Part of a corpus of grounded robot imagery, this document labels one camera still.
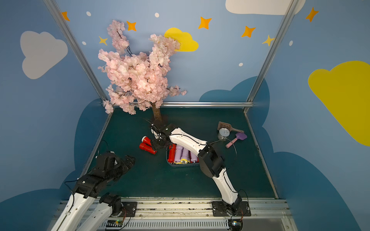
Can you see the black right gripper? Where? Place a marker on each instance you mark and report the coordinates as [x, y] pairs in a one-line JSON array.
[[158, 141]]

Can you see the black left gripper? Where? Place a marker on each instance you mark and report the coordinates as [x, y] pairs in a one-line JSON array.
[[125, 161]]

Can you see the purple flashlight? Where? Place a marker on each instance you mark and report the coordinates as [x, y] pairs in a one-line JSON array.
[[185, 159], [178, 154], [193, 158]]

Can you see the red flashlight group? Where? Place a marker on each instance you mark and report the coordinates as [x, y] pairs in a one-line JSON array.
[[171, 154]]

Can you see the teal plastic storage box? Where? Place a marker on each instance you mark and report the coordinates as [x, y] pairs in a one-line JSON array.
[[180, 164]]

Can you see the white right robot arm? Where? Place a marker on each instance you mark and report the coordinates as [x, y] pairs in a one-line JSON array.
[[211, 163]]

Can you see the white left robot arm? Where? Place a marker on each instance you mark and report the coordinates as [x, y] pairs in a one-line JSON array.
[[84, 193]]

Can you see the pink blossom artificial tree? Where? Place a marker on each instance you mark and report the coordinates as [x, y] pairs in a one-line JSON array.
[[138, 81]]

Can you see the left green circuit board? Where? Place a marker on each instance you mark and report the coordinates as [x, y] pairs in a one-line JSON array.
[[114, 224]]

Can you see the green circuit board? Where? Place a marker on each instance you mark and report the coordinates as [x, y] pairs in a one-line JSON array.
[[235, 225], [114, 224]]

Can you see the brown plastic litter scoop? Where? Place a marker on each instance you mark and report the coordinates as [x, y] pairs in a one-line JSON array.
[[223, 125]]

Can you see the silver pull-tab tin can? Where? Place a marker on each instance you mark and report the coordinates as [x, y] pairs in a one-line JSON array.
[[223, 134]]

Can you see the right green circuit board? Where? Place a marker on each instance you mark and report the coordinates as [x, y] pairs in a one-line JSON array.
[[235, 225]]

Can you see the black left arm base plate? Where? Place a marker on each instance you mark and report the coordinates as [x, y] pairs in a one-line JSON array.
[[124, 209]]

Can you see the aluminium frame rail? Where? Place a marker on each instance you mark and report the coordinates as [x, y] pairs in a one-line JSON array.
[[207, 104]]

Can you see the purple spatula with pink handle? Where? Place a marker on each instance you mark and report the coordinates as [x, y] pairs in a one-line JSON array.
[[239, 136]]

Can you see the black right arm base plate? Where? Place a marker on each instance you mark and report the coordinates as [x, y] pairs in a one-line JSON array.
[[221, 209]]

